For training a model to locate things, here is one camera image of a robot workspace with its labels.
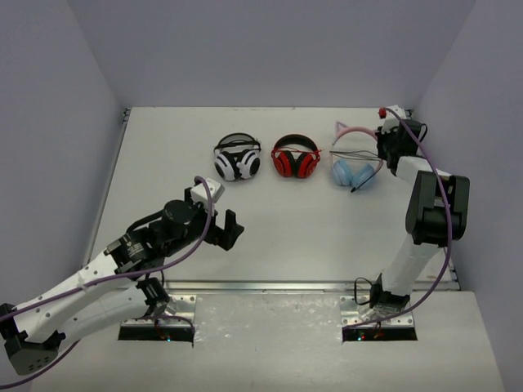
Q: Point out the metal base bracket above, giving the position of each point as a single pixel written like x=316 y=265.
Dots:
x=351 y=314
x=180 y=312

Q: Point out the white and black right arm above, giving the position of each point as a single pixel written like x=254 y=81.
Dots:
x=436 y=216

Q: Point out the red and black headphones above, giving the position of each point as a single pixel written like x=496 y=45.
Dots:
x=295 y=155

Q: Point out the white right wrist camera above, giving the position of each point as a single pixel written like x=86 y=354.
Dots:
x=391 y=117

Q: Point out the metal table edge rail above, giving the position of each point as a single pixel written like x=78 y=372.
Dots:
x=259 y=286

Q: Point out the left metal base bracket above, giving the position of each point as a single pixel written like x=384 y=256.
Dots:
x=180 y=312

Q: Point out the white and black headphones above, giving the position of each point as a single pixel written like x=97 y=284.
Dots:
x=237 y=156

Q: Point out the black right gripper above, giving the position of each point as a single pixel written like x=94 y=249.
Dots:
x=382 y=138

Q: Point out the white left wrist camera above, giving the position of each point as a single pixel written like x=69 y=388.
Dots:
x=206 y=190

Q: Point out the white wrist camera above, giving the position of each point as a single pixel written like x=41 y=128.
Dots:
x=206 y=190
x=391 y=117

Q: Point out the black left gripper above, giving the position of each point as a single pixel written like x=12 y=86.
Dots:
x=221 y=233

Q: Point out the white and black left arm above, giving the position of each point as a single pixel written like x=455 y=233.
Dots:
x=115 y=286

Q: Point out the right metal base bracket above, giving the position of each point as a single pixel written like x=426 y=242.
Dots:
x=351 y=314

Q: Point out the pink blue cat-ear headphones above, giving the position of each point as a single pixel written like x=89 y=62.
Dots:
x=353 y=168

